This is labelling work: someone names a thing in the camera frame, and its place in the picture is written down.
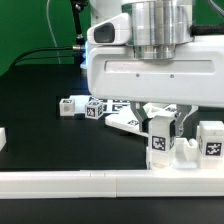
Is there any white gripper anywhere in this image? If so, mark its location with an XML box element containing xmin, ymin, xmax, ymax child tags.
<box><xmin>87</xmin><ymin>13</ymin><xmax>224</xmax><ymax>136</ymax></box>

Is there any white chair seat part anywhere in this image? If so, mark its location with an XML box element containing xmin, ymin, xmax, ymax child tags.
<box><xmin>145</xmin><ymin>136</ymin><xmax>201</xmax><ymax>172</ymax></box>

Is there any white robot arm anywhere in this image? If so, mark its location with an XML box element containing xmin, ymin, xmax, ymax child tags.
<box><xmin>86</xmin><ymin>0</ymin><xmax>224</xmax><ymax>131</ymax></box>

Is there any white marker base sheet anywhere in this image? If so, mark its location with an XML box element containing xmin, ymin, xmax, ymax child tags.
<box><xmin>70</xmin><ymin>95</ymin><xmax>130</xmax><ymax>114</ymax></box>

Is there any white cube nut with marker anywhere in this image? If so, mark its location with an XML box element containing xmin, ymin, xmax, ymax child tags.
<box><xmin>85</xmin><ymin>101</ymin><xmax>104</xmax><ymax>119</ymax></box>

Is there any white chair backrest frame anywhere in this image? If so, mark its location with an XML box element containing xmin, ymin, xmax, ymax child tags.
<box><xmin>105</xmin><ymin>103</ymin><xmax>177</xmax><ymax>137</ymax></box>

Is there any white U-shaped fence frame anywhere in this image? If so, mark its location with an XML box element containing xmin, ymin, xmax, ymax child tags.
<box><xmin>0</xmin><ymin>127</ymin><xmax>224</xmax><ymax>200</ymax></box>

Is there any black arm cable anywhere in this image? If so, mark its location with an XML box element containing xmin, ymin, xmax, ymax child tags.
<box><xmin>189</xmin><ymin>0</ymin><xmax>224</xmax><ymax>38</ymax></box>

